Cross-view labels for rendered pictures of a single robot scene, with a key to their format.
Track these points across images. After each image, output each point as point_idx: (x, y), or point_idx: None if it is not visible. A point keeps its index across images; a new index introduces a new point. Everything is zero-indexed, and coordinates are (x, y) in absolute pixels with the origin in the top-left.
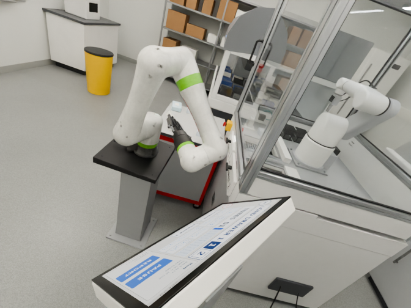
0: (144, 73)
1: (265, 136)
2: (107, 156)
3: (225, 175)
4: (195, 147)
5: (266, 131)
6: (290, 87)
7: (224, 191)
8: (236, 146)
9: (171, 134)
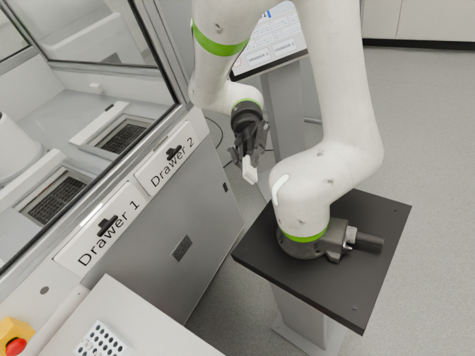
0: None
1: (160, 21)
2: (383, 210)
3: (162, 201)
4: (237, 92)
5: (154, 20)
6: None
7: (184, 182)
8: (123, 171)
9: (213, 347)
